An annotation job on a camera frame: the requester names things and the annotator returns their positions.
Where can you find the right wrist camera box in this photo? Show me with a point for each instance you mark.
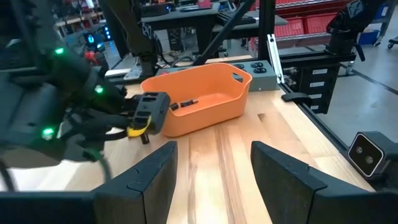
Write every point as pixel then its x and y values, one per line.
pixel 152 109

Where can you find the black desk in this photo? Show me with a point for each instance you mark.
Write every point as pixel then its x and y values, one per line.
pixel 192 17

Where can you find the black copper-top AA battery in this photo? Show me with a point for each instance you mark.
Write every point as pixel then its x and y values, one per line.
pixel 145 140
pixel 174 106
pixel 189 102

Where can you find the black background robot arm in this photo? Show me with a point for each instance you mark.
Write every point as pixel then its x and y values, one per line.
pixel 351 21

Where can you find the grey power strip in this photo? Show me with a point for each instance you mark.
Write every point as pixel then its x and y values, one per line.
pixel 264 79

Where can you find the blue storage bin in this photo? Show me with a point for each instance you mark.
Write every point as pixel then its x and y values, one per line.
pixel 371 34

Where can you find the red storage bins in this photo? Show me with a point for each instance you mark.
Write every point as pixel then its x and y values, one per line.
pixel 298 26

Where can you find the silver metal bracket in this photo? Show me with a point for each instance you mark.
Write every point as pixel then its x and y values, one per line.
pixel 275 59

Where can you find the silver-faced table camera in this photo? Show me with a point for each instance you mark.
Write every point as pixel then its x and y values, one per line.
pixel 367 155

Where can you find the black drawer cabinet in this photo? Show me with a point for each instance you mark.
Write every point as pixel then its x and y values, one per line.
pixel 323 84

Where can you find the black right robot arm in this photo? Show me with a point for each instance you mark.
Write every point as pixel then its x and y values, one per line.
pixel 28 93

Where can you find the blue-lit device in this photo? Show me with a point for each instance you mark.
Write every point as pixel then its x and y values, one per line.
pixel 96 39

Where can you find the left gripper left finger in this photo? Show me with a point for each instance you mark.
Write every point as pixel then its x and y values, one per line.
pixel 149 186

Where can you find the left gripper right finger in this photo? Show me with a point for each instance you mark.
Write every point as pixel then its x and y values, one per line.
pixel 289 193

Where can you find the orange plastic bin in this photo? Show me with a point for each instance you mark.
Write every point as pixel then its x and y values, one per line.
pixel 211 112

